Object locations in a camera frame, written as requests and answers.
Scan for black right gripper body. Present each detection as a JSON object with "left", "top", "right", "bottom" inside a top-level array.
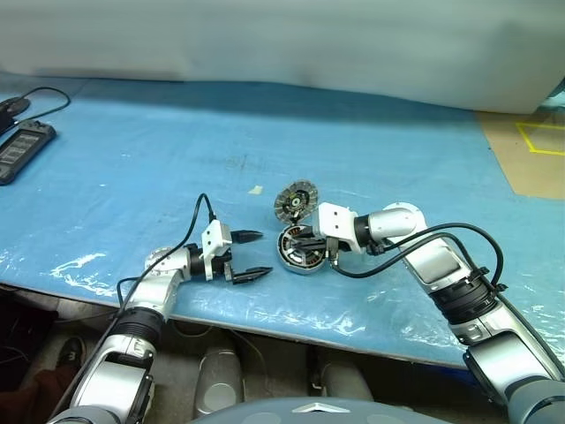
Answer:
[{"left": 323, "top": 237, "right": 343, "bottom": 269}]

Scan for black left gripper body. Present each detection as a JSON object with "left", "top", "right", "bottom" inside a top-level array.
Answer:
[{"left": 203, "top": 251, "right": 237, "bottom": 284}]

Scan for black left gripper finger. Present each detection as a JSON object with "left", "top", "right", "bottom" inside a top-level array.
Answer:
[
  {"left": 231, "top": 267, "right": 273, "bottom": 287},
  {"left": 229, "top": 229, "right": 266, "bottom": 245}
]

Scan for round motor housing copper windings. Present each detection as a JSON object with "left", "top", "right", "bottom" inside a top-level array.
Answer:
[{"left": 276, "top": 223, "right": 330, "bottom": 277}]

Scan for motor stator with copper windings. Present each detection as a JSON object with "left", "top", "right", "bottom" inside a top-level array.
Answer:
[{"left": 273, "top": 183, "right": 320, "bottom": 222}]

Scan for silver left robot leg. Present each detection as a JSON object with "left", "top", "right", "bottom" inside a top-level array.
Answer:
[{"left": 193, "top": 344, "right": 244, "bottom": 419}]

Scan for silver robot leg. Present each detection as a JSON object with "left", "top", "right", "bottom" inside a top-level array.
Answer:
[
  {"left": 317, "top": 355, "right": 376, "bottom": 403},
  {"left": 193, "top": 344, "right": 244, "bottom": 419}
]

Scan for silver right robot leg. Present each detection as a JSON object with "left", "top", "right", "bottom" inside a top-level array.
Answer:
[{"left": 317, "top": 355, "right": 376, "bottom": 403}]

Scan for grey robot torso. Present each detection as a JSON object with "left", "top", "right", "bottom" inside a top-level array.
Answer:
[{"left": 187, "top": 396, "right": 451, "bottom": 424}]

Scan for black sneaker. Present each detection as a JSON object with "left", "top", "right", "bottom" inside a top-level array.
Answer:
[{"left": 56, "top": 336, "right": 87, "bottom": 370}]

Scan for white backdrop sheet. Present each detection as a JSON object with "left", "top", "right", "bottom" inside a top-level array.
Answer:
[{"left": 0, "top": 0, "right": 565, "bottom": 115}]

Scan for brown cardboard sheet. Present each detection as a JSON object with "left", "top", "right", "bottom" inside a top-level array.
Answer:
[{"left": 478, "top": 110, "right": 565, "bottom": 200}]

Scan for dark red trouser leg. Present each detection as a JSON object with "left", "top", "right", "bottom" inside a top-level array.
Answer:
[{"left": 19, "top": 368, "right": 79, "bottom": 401}]

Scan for black handheld device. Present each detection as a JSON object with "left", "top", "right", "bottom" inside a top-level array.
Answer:
[{"left": 0, "top": 121, "right": 57, "bottom": 186}]

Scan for black round flat object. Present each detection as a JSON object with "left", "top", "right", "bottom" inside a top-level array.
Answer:
[{"left": 0, "top": 97, "right": 31, "bottom": 118}]

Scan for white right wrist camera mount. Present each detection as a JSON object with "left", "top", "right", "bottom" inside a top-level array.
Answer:
[{"left": 316, "top": 201, "right": 367, "bottom": 255}]

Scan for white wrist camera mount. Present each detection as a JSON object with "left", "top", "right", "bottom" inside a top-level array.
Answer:
[
  {"left": 316, "top": 201, "right": 367, "bottom": 255},
  {"left": 201, "top": 220, "right": 234, "bottom": 261}
]

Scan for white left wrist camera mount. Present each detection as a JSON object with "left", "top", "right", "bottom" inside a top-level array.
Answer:
[{"left": 201, "top": 220, "right": 234, "bottom": 261}]

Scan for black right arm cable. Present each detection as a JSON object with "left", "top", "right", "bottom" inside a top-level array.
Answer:
[{"left": 328, "top": 223, "right": 507, "bottom": 288}]

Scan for thin black table cable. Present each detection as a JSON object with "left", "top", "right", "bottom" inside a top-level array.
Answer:
[{"left": 0, "top": 87, "right": 72, "bottom": 133}]

